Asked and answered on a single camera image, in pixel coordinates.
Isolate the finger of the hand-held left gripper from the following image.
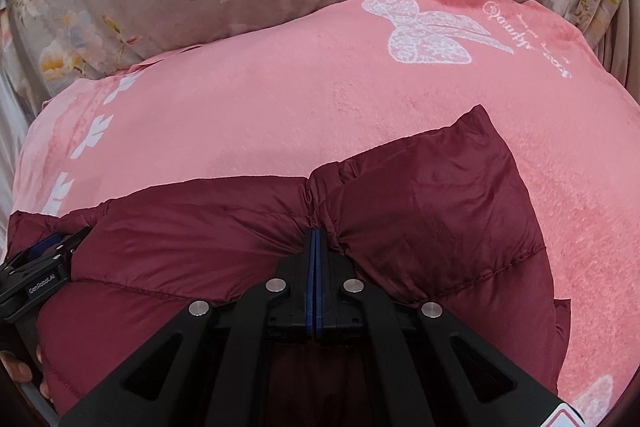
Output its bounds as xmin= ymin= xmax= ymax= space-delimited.
xmin=10 ymin=233 xmax=57 ymax=266
xmin=47 ymin=226 xmax=94 ymax=262

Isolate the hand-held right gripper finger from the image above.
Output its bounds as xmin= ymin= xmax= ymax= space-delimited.
xmin=316 ymin=229 xmax=585 ymax=427
xmin=60 ymin=229 xmax=317 ymax=427

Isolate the maroon puffer jacket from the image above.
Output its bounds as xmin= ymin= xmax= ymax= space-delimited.
xmin=7 ymin=104 xmax=573 ymax=427

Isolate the person's left hand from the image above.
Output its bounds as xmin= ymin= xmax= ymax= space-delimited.
xmin=0 ymin=341 xmax=52 ymax=404

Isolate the white curtain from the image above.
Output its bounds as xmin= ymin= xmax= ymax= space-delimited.
xmin=0 ymin=67 xmax=33 ymax=218

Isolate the pink printed blanket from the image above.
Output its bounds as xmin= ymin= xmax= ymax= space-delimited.
xmin=7 ymin=0 xmax=640 ymax=427

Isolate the beige curtain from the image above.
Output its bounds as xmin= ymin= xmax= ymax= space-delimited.
xmin=597 ymin=0 xmax=640 ymax=90

